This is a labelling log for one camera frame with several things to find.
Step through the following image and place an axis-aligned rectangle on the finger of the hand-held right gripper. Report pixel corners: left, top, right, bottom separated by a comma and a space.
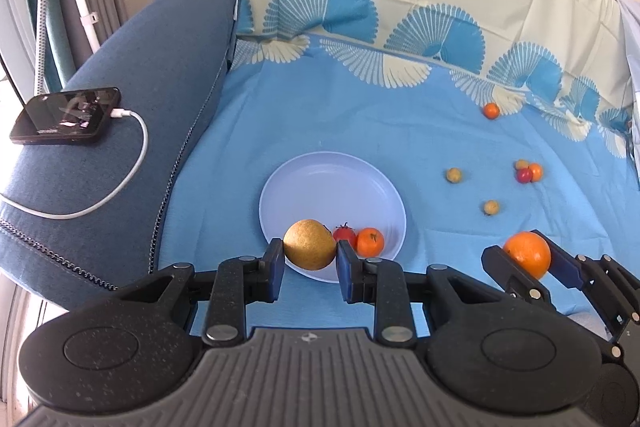
532, 229, 640, 349
481, 245, 557, 309

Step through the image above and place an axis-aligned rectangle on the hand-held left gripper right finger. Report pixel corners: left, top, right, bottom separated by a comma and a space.
336, 241, 502, 350

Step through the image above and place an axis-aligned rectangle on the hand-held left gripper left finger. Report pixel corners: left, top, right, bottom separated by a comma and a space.
117, 238, 286, 349

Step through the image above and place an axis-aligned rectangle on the large orange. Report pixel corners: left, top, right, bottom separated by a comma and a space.
502, 231, 552, 281

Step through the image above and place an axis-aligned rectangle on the yellow-brown pear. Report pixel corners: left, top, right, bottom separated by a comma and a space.
283, 219, 337, 271

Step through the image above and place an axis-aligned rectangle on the pale lavender plate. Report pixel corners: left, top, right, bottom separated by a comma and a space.
258, 151, 407, 284

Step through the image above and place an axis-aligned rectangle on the red cherry tomato with stem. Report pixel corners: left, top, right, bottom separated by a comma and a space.
332, 222, 357, 253

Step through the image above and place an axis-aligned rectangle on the small tangerine with green stem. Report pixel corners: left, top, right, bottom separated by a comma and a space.
356, 227, 385, 258

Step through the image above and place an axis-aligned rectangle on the pale lilac cloth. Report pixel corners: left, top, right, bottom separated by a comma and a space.
606, 0, 640, 185

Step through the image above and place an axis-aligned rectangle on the blue fan-print cloth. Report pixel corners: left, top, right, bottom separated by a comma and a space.
159, 0, 640, 339

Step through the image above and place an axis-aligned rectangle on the black smartphone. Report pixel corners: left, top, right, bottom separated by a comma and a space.
9, 86, 122, 147

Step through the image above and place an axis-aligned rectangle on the white dotted pole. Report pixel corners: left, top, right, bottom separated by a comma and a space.
33, 0, 54, 96

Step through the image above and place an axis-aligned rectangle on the white charging cable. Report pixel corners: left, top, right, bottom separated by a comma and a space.
0, 107, 150, 221

